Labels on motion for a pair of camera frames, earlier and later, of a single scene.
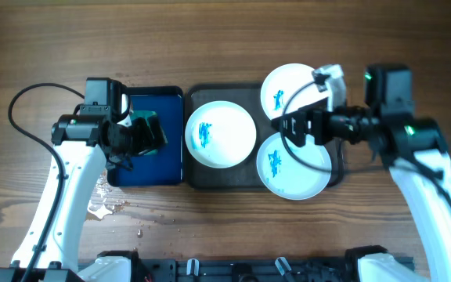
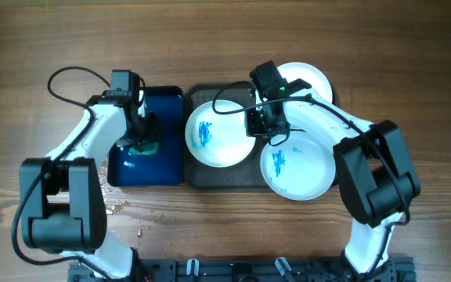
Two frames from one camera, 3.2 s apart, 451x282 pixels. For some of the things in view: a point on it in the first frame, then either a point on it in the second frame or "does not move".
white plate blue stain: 220,135 does not move
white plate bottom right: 290,171 does not move
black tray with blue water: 164,168 does not move
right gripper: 322,117 to 253,128
